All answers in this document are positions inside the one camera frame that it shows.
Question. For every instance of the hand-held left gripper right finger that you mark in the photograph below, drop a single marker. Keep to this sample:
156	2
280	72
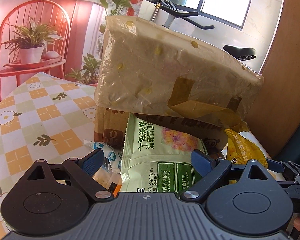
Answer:
200	159

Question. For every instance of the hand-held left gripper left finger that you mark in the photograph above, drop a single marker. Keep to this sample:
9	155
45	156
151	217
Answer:
93	162

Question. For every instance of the green snack packet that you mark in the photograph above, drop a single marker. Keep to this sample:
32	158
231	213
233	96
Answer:
150	150

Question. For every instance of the plastic-wrapped cardboard box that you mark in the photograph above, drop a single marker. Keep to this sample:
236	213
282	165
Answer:
152	67

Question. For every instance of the white blue snack packet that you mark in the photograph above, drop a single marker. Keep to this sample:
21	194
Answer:
112	155

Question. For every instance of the beige orange snack packet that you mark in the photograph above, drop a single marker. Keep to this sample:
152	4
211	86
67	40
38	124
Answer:
107	180

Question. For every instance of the dark teal panel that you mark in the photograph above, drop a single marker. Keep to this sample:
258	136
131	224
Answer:
295	145

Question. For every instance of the large brown snack bag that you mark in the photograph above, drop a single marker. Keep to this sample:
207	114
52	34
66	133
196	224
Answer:
112	127

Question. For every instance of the yellow snack packet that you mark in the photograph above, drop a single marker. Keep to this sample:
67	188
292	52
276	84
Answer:
242	147

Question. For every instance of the checkered floral tablecloth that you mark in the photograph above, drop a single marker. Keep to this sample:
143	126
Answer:
40	120

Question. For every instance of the wooden panel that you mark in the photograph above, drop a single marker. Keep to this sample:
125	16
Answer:
290	55

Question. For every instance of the black exercise bike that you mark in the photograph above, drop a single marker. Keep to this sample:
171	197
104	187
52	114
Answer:
180	12

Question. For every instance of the printed wall backdrop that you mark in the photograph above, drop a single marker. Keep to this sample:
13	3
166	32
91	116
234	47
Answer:
85	30

